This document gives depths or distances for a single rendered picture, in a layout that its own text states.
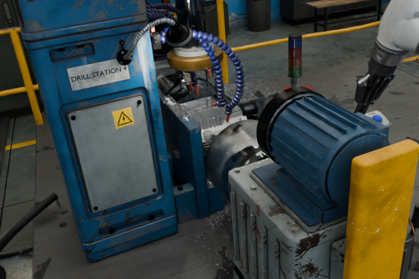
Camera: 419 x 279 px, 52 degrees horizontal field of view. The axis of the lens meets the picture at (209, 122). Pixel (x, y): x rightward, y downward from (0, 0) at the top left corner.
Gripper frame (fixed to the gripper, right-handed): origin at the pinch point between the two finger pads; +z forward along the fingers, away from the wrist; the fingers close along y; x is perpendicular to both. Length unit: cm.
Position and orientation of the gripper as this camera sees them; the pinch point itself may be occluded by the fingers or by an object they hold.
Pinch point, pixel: (361, 109)
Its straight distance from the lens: 142.2
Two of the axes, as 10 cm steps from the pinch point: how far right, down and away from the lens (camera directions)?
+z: -0.8, 6.8, 7.3
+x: 4.0, 6.9, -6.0
